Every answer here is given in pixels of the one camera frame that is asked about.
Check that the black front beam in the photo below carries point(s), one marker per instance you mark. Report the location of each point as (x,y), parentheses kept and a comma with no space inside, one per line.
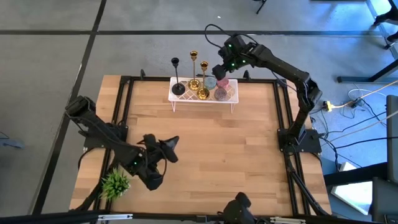
(46,218)

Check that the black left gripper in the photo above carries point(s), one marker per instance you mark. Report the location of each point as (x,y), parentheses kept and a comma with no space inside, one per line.
(154,147)

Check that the grey cabinet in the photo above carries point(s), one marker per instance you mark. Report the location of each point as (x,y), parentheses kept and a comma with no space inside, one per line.
(392,140)

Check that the purple glitter round candle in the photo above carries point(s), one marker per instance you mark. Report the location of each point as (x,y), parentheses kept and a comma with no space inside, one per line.
(220,94)

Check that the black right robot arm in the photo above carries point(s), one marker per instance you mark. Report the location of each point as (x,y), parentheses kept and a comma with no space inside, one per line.
(289,70)

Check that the blue glitter round candle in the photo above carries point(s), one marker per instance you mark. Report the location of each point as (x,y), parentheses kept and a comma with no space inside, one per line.
(210,83)

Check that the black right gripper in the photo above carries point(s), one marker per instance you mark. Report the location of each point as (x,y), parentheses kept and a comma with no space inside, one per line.
(236,53)

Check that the black candlestick holder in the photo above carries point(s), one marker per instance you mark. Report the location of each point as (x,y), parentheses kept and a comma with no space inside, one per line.
(178,89)

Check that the gold candlestick holder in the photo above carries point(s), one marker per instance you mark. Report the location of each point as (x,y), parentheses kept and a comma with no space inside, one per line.
(203,93)
(194,85)

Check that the yellow power strip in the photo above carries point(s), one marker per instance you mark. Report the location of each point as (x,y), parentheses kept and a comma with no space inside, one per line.
(328,106)

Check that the grey floor object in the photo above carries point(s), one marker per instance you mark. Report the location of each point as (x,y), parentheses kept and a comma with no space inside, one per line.
(11,141)

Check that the black stand leg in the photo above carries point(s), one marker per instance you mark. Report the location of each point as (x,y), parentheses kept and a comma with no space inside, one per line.
(384,71)

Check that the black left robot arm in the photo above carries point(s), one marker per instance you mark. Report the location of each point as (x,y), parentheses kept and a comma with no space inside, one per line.
(102,133)

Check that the black tripod leg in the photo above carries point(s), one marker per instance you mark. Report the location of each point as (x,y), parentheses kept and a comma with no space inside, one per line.
(261,7)

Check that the person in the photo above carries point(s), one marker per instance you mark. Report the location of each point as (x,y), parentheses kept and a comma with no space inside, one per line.
(388,17)

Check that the white floor panel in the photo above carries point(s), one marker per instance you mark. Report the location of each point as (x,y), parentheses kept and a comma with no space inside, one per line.
(354,196)

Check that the silver bracket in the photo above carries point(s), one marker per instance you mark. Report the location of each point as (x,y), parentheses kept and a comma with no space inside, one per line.
(115,216)
(287,220)

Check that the black aluminium table frame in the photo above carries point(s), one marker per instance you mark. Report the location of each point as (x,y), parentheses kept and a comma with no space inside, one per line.
(146,78)

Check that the grey metal rail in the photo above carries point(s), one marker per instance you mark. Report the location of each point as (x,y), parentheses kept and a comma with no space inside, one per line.
(381,46)

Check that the black floor beam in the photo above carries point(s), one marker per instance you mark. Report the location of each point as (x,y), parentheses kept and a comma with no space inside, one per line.
(354,175)

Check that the pink glitter round candle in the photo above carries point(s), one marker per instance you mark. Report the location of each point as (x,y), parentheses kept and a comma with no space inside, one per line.
(224,84)

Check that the green artificial plant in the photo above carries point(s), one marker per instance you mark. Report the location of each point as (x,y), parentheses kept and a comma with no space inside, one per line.
(115,185)

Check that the dark grey box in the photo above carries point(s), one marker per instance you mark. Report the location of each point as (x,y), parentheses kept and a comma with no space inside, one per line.
(385,202)

